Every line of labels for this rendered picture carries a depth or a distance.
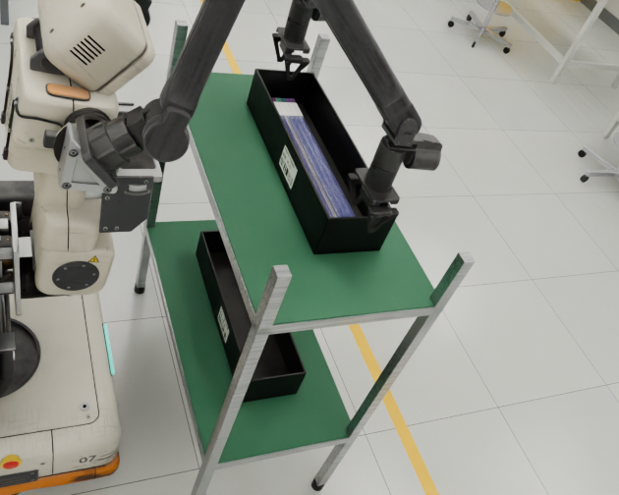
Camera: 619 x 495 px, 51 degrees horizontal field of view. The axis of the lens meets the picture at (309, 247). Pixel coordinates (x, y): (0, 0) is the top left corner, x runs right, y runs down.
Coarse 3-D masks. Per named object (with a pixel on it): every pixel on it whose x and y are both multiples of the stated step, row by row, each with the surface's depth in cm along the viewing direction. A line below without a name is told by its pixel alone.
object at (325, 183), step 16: (288, 112) 174; (288, 128) 169; (304, 128) 171; (304, 144) 166; (304, 160) 161; (320, 160) 163; (320, 176) 159; (320, 192) 154; (336, 192) 156; (336, 208) 152
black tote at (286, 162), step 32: (256, 96) 172; (288, 96) 182; (320, 96) 175; (320, 128) 176; (288, 160) 156; (352, 160) 161; (288, 192) 157; (320, 224) 141; (352, 224) 142; (384, 224) 146
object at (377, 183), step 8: (360, 168) 137; (368, 168) 133; (376, 168) 130; (360, 176) 135; (368, 176) 132; (376, 176) 131; (384, 176) 130; (392, 176) 130; (368, 184) 133; (376, 184) 132; (384, 184) 131; (368, 192) 132; (376, 192) 133; (384, 192) 133; (392, 192) 134; (376, 200) 131; (384, 200) 132; (392, 200) 132
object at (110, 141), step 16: (80, 128) 113; (96, 128) 111; (112, 128) 111; (96, 144) 110; (112, 144) 111; (128, 144) 112; (96, 160) 110; (112, 160) 112; (128, 160) 115; (112, 176) 114
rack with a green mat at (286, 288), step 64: (320, 64) 194; (192, 128) 165; (256, 128) 173; (256, 192) 155; (192, 256) 216; (256, 256) 140; (320, 256) 146; (384, 256) 152; (192, 320) 198; (256, 320) 128; (320, 320) 133; (192, 384) 183; (320, 384) 195; (384, 384) 167; (256, 448) 175
